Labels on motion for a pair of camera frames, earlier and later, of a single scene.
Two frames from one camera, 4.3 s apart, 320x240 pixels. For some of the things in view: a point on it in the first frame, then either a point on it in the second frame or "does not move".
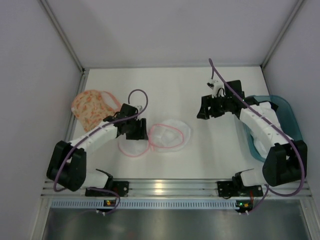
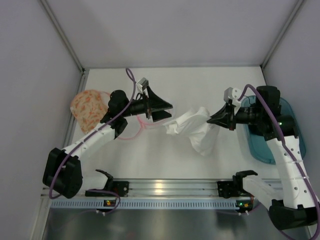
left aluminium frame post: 82,82 does not move
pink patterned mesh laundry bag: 90,108 does not move
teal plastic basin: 288,118 does not move
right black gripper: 210,107 to 231,117
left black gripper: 137,129 to 147,107
